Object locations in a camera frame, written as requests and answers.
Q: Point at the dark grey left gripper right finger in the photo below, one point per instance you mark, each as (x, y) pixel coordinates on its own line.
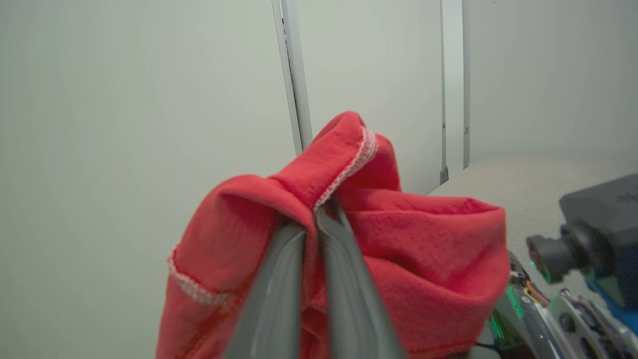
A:
(349, 299)

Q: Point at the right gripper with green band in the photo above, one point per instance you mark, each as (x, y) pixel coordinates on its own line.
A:
(553, 329)

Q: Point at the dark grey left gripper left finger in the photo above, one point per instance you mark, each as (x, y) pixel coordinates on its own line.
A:
(276, 299)

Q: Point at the red fleece garment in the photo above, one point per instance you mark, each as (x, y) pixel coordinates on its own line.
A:
(423, 259)

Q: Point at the grey fabric sofa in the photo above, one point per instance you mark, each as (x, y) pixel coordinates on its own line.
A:
(523, 189)

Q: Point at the white partition panel with casters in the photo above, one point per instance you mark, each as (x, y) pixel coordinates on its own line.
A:
(379, 75)

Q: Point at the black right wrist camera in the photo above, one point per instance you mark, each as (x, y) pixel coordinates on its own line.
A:
(603, 224)

